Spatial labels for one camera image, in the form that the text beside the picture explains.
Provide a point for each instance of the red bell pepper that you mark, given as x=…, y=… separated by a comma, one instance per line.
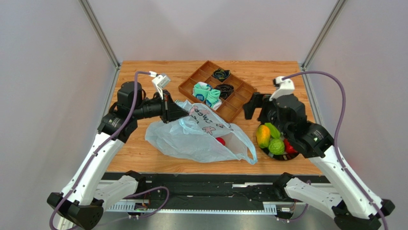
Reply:
x=288, y=147

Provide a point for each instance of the red apple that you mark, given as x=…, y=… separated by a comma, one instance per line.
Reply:
x=221, y=141

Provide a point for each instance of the light green starfruit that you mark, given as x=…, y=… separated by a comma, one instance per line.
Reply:
x=275, y=133

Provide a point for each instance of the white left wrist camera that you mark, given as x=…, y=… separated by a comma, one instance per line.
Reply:
x=159, y=81

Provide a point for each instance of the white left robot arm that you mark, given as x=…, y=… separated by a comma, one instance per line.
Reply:
x=80, y=202

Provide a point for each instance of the black round plate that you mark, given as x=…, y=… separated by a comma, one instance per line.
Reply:
x=284, y=157

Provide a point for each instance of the left aluminium frame post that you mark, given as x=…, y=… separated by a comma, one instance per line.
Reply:
x=89, y=12

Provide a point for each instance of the green custard apple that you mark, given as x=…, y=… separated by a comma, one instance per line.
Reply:
x=276, y=146

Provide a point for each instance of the right aluminium frame post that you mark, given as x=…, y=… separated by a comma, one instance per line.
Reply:
x=334, y=14

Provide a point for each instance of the yellow green mango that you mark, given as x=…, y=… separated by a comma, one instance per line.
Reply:
x=263, y=136

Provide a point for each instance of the light blue printed plastic bag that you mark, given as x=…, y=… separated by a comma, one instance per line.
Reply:
x=194, y=137

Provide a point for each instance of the aluminium frame post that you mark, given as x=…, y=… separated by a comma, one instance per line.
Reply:
x=89, y=12
x=334, y=14

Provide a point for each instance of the brown wooden divided tray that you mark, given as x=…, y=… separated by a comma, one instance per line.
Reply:
x=219, y=89

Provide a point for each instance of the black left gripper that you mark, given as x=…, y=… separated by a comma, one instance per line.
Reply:
x=164, y=110

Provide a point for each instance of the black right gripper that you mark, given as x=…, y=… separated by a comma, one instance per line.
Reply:
x=263, y=106

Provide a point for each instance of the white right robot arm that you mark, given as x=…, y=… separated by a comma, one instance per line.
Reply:
x=353, y=206

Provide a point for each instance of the teal white sock pair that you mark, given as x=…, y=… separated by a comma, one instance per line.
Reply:
x=207, y=94

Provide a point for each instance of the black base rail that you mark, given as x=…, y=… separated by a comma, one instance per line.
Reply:
x=210, y=194

